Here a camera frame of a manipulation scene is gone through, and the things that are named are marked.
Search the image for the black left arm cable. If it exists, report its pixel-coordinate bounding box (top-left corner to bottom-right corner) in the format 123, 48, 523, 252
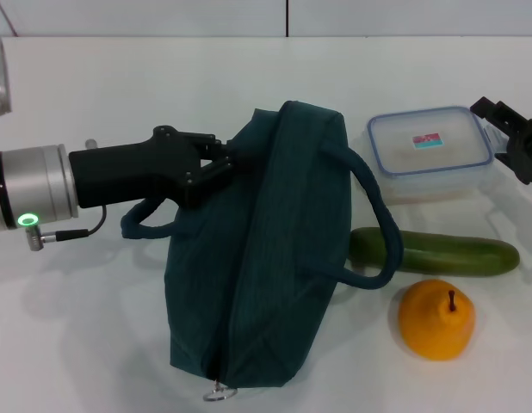
24, 205, 108, 250

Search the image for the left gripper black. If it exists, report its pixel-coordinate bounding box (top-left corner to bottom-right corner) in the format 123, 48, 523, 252
67, 125, 252, 208

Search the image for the orange pear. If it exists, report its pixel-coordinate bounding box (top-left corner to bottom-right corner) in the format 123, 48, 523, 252
398, 278, 477, 361

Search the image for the clear blue-rimmed food container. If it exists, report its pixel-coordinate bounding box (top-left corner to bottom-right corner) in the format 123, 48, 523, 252
351, 105, 508, 206

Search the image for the dark teal insulated bag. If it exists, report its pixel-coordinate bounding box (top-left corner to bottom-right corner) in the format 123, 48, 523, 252
120, 101, 405, 388

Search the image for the green cucumber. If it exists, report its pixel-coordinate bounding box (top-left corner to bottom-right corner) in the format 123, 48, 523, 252
348, 226, 520, 277

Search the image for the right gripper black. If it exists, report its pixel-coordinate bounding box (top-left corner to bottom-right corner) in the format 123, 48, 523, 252
470, 96, 532, 186

